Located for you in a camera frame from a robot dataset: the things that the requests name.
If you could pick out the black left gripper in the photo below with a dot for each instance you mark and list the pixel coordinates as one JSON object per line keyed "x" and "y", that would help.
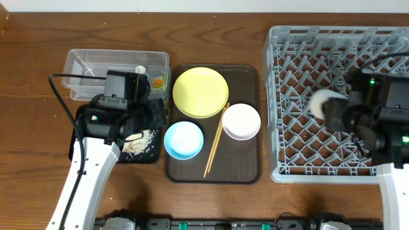
{"x": 158, "y": 112}

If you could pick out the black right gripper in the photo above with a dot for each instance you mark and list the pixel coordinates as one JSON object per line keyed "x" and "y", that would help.
{"x": 335, "y": 110}

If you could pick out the pale green cup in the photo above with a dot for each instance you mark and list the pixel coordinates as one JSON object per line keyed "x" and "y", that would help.
{"x": 319, "y": 98}

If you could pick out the rice and food scraps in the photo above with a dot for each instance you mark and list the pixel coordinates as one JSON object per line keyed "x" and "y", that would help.
{"x": 139, "y": 143}

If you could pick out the green snack wrapper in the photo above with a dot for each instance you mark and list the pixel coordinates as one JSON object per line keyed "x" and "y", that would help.
{"x": 158, "y": 82}

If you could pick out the white tissue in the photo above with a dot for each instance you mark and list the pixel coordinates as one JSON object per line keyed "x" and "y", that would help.
{"x": 140, "y": 69}

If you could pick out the light blue bowl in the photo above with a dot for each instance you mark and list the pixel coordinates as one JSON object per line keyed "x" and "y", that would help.
{"x": 183, "y": 140}

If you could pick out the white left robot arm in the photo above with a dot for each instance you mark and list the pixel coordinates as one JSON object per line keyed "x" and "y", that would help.
{"x": 102, "y": 131}

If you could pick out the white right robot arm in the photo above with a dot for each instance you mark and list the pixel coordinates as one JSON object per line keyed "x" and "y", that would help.
{"x": 388, "y": 151}

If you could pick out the black waste tray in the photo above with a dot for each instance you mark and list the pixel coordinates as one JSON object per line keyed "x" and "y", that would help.
{"x": 148, "y": 155}

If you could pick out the grey dishwasher rack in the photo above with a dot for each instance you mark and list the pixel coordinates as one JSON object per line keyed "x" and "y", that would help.
{"x": 302, "y": 59}

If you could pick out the clear plastic bin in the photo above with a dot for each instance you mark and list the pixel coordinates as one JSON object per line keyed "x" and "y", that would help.
{"x": 97, "y": 62}

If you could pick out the dark brown serving tray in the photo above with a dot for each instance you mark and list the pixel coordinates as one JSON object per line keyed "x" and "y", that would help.
{"x": 235, "y": 162}

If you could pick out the yellow plate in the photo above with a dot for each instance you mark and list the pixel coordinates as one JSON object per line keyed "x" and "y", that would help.
{"x": 200, "y": 92}

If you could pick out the wooden chopstick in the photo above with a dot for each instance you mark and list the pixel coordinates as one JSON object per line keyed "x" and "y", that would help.
{"x": 214, "y": 140}
{"x": 218, "y": 139}

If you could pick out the pink white bowl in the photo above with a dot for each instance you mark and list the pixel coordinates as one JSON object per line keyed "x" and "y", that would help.
{"x": 241, "y": 122}

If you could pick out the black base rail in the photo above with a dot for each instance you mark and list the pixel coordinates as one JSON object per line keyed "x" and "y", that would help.
{"x": 124, "y": 219}

